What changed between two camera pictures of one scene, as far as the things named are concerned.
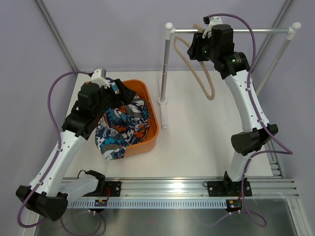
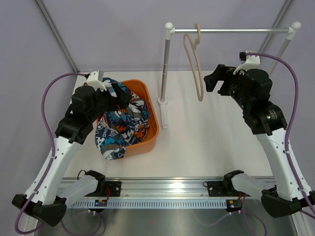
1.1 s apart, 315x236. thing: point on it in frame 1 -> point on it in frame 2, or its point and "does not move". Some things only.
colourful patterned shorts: [121, 126] does not move
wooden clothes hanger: [190, 70] -> [190, 46]
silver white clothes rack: [292, 32] does not move
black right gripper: [194, 52] -> [223, 73]
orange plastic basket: [149, 142] does not move
